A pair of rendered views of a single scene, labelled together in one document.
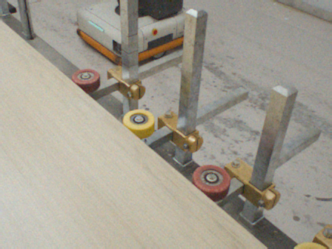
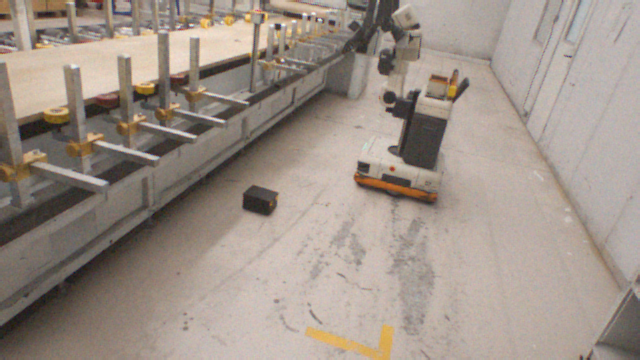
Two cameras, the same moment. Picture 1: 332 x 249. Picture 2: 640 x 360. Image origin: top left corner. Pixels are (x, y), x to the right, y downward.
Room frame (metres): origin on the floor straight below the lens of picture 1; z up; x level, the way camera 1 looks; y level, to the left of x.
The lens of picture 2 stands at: (0.22, -2.00, 1.49)
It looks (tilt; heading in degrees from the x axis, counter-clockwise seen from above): 26 degrees down; 49
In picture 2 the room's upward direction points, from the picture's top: 9 degrees clockwise
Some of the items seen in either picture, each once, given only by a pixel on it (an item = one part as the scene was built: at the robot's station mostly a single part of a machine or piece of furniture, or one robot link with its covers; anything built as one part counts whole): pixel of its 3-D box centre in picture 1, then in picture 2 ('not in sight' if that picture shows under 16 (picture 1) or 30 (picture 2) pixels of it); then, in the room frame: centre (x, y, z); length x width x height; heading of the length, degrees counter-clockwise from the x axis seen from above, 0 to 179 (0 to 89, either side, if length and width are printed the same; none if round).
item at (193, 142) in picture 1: (179, 132); (167, 112); (0.87, -0.13, 0.81); 0.14 x 0.06 x 0.05; 37
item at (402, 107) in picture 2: not in sight; (394, 103); (2.71, 0.07, 0.68); 0.28 x 0.27 x 0.25; 36
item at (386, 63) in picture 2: not in sight; (389, 58); (2.68, 0.21, 0.99); 0.28 x 0.16 x 0.22; 36
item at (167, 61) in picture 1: (139, 74); (209, 97); (1.12, -0.03, 0.83); 0.43 x 0.03 x 0.04; 127
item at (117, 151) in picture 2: not in sight; (105, 148); (0.52, -0.47, 0.81); 0.43 x 0.03 x 0.04; 127
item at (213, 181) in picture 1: (209, 193); (107, 108); (0.61, -0.17, 0.85); 0.08 x 0.08 x 0.11
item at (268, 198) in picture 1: (250, 184); (131, 125); (0.67, -0.28, 0.81); 0.14 x 0.06 x 0.05; 37
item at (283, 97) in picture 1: (262, 173); (127, 114); (0.65, -0.29, 0.87); 0.04 x 0.04 x 0.48; 37
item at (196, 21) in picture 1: (189, 98); (164, 85); (0.85, -0.15, 0.94); 0.04 x 0.04 x 0.48; 37
